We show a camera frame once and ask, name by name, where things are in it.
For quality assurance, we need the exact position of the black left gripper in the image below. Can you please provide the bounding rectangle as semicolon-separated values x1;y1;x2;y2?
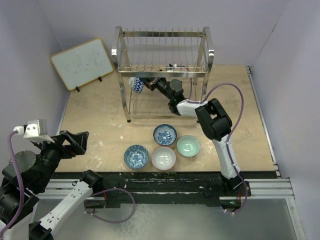
34;129;88;190

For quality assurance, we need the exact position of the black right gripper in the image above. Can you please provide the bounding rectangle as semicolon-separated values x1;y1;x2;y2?
137;70;174;101

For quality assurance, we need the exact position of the red zigzag patterned bowl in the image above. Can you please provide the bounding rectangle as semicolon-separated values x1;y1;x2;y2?
128;77;145;94

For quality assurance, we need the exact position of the blue floral bowl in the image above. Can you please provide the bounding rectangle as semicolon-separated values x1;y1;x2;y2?
153;124;178;146

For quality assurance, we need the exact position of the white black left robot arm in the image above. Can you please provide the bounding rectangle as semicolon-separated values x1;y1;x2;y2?
0;130;103;240

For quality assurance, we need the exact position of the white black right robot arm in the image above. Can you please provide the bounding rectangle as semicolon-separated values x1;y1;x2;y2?
140;77;248;197

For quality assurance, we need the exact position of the stainless steel dish rack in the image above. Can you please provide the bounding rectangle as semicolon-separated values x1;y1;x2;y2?
111;26;215;123

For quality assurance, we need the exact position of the blue patterned bowl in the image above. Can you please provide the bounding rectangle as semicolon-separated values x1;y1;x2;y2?
123;144;150;170

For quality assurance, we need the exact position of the light green celadon bowl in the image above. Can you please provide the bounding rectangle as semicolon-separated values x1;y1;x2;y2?
176;135;201;158

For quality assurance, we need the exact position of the white red rimmed bowl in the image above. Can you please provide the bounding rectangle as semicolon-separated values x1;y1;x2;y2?
151;146;177;171

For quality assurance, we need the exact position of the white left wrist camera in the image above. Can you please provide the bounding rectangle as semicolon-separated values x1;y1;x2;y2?
13;119;55;143

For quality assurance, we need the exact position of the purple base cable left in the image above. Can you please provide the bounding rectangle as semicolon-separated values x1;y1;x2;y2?
83;187;136;224

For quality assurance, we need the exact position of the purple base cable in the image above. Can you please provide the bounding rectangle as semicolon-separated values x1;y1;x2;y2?
223;181;253;215
83;187;136;224

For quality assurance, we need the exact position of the small whiteboard yellow frame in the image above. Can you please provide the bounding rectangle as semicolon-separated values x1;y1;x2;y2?
50;38;114;91

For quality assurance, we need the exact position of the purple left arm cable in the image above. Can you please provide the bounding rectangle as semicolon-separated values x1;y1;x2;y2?
0;131;26;233

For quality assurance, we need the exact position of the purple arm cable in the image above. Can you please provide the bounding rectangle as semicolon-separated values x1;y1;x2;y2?
188;77;249;183
0;131;26;233

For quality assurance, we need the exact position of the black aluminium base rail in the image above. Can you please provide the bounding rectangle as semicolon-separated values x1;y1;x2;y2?
49;170;293;208

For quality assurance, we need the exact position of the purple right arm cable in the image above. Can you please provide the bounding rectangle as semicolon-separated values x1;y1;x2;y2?
188;77;249;183

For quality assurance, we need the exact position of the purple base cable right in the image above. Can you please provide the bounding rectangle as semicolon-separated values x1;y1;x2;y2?
223;181;253;215

